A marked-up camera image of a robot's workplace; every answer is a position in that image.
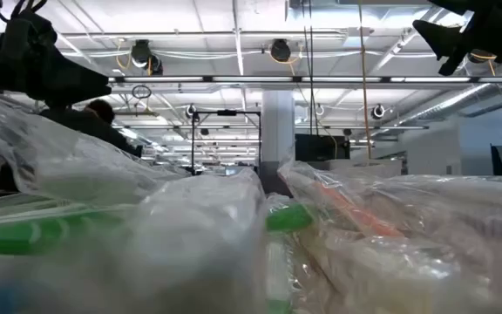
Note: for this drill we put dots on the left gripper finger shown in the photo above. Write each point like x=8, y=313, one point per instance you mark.
x=76, y=85

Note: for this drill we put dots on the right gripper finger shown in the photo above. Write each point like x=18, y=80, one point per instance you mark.
x=456, y=61
x=442, y=39

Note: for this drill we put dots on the orange toothbrush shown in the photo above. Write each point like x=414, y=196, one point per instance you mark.
x=355, y=213

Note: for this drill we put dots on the person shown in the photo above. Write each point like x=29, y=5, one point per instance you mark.
x=103, y=131

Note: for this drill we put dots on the black monitor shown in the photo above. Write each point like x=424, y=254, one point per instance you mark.
x=320, y=148

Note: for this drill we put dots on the long ceiling light strip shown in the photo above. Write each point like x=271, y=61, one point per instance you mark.
x=251, y=79

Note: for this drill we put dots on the white building column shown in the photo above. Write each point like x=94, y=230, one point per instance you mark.
x=277, y=131

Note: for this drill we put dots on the silver ventilation duct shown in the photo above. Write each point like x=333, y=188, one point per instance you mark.
x=451, y=101

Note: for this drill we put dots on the black stand frame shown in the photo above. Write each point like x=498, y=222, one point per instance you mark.
x=193, y=144

